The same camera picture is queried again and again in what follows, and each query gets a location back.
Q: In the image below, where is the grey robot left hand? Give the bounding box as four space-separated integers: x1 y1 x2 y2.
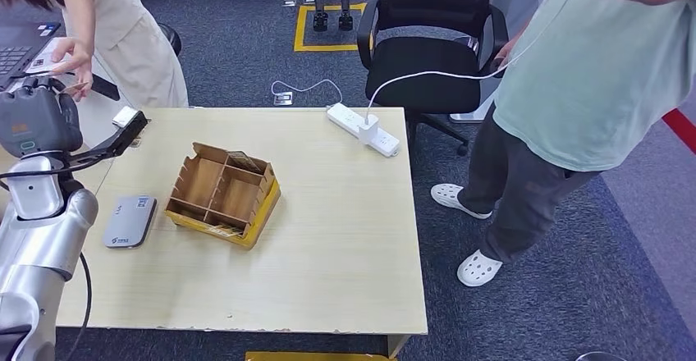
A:
0 75 84 158

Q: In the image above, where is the person's hand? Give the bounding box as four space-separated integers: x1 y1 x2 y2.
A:
50 38 94 103

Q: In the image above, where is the person's right hand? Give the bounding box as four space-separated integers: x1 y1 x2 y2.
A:
492 38 518 74

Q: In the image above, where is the white printed card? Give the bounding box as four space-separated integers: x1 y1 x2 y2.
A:
24 38 67 75

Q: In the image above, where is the wooden compartment box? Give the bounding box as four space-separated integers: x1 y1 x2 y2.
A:
164 141 282 251

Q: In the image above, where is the person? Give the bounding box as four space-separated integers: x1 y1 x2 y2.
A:
0 0 190 110
430 0 696 288

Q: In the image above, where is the grey card reader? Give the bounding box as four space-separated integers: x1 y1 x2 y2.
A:
103 195 158 249

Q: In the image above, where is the patterned card in box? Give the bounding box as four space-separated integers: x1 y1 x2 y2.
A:
227 150 266 175

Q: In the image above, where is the yellow card in slot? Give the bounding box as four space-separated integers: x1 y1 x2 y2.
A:
205 224 244 238

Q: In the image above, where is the white desk stand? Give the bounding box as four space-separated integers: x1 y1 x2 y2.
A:
0 40 137 150

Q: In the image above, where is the dark laptop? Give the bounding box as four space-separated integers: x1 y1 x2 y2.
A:
0 21 62 92

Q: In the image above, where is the black office chair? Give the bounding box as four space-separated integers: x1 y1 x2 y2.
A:
357 0 510 157

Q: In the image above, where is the black stool base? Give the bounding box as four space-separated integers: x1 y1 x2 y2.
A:
158 23 182 57

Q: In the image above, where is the white clog shoe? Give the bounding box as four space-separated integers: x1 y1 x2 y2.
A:
456 249 504 288
430 183 493 221

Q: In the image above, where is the white charger plug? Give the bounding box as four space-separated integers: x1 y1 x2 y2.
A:
357 115 379 146

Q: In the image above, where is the white power strip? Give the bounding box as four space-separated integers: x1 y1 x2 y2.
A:
326 103 401 158

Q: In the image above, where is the red floor tape line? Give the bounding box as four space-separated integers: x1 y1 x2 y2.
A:
660 107 696 156

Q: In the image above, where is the yellow floor tape square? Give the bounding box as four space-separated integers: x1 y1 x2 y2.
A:
293 2 373 53

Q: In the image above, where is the black adapter with cable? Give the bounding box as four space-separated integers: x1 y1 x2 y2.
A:
54 70 121 102

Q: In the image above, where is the white charger cable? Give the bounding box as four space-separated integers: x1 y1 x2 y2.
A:
364 21 545 126

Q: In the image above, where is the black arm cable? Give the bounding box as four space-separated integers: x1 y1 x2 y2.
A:
64 251 94 361

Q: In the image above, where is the white floor cable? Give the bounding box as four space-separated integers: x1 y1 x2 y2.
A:
270 78 344 110

